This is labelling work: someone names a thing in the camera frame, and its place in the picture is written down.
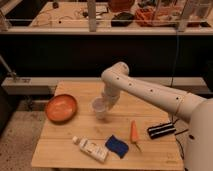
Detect blue sponge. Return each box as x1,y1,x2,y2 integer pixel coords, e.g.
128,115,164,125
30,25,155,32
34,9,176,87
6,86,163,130
105,135,129,158

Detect black white striped box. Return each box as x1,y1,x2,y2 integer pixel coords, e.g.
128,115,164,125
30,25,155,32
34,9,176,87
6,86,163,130
147,122,176,139

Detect black cables on floor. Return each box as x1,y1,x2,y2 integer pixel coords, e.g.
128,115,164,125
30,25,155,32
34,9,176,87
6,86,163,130
171,114,189,168

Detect orange tool box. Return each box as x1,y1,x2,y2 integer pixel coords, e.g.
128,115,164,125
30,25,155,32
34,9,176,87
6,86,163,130
134,6,201,28

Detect orange carrot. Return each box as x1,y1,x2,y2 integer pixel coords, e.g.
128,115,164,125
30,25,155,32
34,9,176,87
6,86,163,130
130,121,140,149

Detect white tube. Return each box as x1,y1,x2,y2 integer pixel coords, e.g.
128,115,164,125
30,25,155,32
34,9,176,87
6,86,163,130
72,136,108,163

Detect white ceramic cup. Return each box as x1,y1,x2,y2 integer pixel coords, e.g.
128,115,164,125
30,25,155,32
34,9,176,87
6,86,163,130
92,98,107,120

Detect orange bowl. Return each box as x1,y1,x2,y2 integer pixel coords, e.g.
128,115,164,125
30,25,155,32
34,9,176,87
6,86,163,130
45,94,78,122

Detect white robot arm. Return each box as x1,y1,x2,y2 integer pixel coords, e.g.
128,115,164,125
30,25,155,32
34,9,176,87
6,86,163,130
101,62,213,171

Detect black pouch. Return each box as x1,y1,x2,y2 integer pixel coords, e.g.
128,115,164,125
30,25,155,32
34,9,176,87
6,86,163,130
111,12,134,27

